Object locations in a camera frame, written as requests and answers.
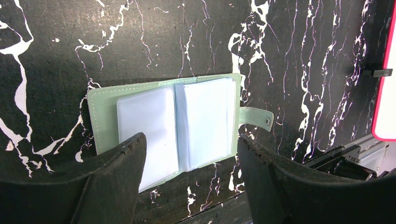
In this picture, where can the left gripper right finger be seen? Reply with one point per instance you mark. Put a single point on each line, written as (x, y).
(294, 188)

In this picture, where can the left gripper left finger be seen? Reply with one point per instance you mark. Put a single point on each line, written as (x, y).
(102, 190)

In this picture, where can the white board pink frame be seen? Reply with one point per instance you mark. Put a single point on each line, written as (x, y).
(384, 119)

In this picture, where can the green card holder wallet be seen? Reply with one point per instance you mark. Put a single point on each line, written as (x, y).
(189, 122)

